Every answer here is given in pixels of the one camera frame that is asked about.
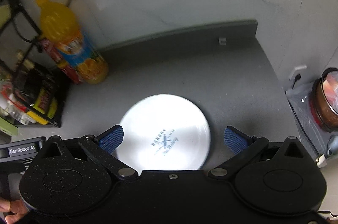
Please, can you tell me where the white Bakery deep plate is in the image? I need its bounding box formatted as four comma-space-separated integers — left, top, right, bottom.
116, 94, 211, 172

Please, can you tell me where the person left hand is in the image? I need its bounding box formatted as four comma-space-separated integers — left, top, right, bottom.
0, 198, 29, 224

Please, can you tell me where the green tissue box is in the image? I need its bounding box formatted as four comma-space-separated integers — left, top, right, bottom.
0, 117, 18, 137

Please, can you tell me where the black metal spice rack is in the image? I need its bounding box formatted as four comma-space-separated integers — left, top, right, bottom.
1, 0, 72, 128

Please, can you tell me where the dark wine bottle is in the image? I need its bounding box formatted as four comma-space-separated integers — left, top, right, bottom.
14, 49, 58, 125

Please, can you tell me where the red soda can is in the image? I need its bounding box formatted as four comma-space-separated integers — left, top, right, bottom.
40, 38, 63, 65
57, 59, 82, 84

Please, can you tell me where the copper inner cooking pot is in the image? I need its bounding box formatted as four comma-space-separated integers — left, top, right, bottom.
311, 67, 337, 133

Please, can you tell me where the upper red soda can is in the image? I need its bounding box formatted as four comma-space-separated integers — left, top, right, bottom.
40, 38, 63, 65

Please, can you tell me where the orange juice bottle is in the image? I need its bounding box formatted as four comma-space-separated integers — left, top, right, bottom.
36, 0, 109, 84

